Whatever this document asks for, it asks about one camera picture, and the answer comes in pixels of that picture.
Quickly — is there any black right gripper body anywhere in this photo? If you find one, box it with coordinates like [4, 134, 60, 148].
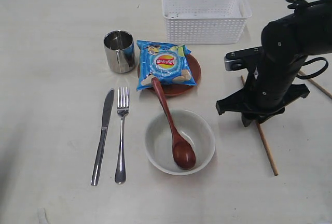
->
[216, 55, 310, 115]

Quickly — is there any silver metal fork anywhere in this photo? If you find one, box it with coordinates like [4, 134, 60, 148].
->
[115, 87, 129, 184]

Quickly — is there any white perforated plastic basket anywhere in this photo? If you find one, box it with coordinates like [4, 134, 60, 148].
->
[161, 0, 252, 45]

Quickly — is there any clear faceted glass cup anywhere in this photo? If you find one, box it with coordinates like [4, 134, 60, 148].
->
[103, 30, 135, 74]

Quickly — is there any white patterned ceramic bowl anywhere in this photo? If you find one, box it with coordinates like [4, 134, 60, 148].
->
[145, 109, 216, 176]

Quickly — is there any brown wooden spoon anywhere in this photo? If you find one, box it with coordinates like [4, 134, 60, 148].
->
[151, 77, 196, 170]

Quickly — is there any silver table knife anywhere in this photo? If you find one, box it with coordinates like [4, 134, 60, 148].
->
[91, 89, 114, 186]

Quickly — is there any brown wooden chopstick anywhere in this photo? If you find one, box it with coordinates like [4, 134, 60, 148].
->
[240, 75, 279, 176]
[307, 78, 332, 99]

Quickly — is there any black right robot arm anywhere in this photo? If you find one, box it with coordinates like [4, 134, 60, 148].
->
[216, 0, 331, 127]

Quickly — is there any blue chips snack bag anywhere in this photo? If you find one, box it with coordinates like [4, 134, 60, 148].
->
[136, 40, 197, 91]

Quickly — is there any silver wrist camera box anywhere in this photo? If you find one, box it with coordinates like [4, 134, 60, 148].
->
[224, 46, 263, 73]

